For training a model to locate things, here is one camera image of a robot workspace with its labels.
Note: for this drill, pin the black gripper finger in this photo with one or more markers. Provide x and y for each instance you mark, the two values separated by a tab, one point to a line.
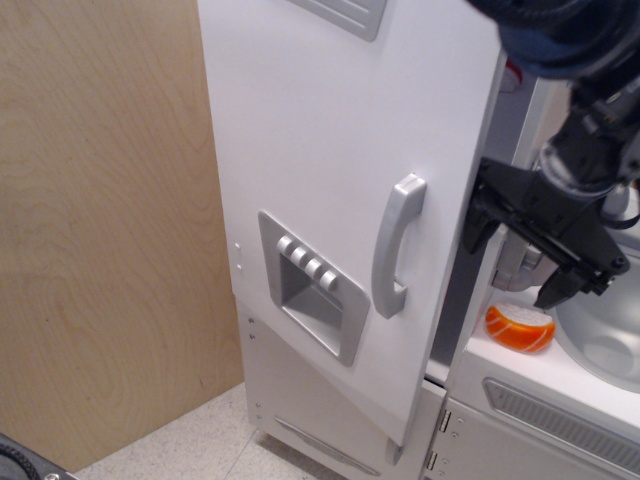
562	285
481	222

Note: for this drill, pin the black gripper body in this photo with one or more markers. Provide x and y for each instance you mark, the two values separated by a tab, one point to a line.
563	225

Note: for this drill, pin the white fridge door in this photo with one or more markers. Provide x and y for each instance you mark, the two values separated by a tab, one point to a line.
319	108

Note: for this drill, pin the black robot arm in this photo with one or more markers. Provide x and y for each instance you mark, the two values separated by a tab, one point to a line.
594	46

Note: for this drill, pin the grey toy telephone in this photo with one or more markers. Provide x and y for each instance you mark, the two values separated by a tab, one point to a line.
520	265

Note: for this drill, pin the orange salmon sushi toy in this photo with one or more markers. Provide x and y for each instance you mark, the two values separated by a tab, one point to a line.
518	328

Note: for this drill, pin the silver toy sink basin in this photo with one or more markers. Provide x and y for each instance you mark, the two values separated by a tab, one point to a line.
601	332

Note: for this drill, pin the red tuna sushi toy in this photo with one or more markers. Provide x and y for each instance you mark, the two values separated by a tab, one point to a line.
512	78

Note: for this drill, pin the grey oven vent panel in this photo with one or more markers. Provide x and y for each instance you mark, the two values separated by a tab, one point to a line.
597	441

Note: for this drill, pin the silver ice dispenser panel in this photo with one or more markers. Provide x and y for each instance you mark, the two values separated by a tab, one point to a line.
314	293

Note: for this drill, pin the brass cabinet hinge upper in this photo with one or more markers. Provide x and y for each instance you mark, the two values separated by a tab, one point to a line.
444	421

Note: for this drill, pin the brass cabinet hinge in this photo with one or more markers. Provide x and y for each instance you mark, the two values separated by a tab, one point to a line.
431	461
444	421

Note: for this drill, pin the brass cabinet hinge lower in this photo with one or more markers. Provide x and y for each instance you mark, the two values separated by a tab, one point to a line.
431	461

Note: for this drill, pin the white lower freezer door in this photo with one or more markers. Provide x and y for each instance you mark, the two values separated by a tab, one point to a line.
288	399

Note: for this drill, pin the black case corner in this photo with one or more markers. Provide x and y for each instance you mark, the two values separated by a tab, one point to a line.
19	462

